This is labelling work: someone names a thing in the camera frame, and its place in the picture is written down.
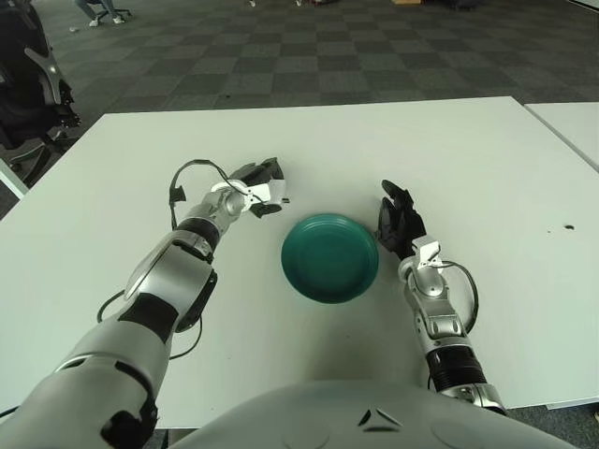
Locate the seated person in jeans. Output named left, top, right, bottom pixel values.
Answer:
left=74, top=0, right=127, bottom=27

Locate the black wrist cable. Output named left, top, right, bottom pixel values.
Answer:
left=439, top=259, right=481, bottom=336
left=168, top=160, right=235, bottom=230

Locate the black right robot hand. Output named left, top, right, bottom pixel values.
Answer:
left=375, top=179, right=428, bottom=258

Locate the black left elbow cable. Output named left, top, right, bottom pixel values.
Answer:
left=95, top=289, right=207, bottom=361

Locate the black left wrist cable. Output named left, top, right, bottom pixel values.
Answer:
left=168, top=160, right=235, bottom=230

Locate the black office chair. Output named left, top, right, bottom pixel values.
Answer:
left=0, top=0, right=83, bottom=188

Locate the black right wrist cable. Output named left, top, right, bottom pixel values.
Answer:
left=439, top=259, right=481, bottom=336

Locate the grey robot torso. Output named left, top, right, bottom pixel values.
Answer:
left=175, top=379, right=575, bottom=449

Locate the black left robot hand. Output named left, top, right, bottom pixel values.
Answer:
left=228, top=158, right=286, bottom=219

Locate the white charger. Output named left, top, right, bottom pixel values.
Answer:
left=269, top=180, right=291, bottom=207

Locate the green plate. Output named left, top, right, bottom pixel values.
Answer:
left=280, top=212, right=380, bottom=305

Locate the distant office chair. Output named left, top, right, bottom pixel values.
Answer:
left=93, top=0, right=132, bottom=22

